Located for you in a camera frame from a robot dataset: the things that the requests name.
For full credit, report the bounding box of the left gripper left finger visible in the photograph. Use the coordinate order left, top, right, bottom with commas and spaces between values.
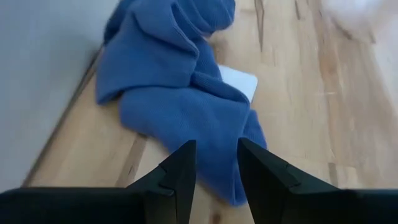
126, 139, 197, 224

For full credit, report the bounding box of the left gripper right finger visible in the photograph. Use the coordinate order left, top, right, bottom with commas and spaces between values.
237, 138, 340, 224

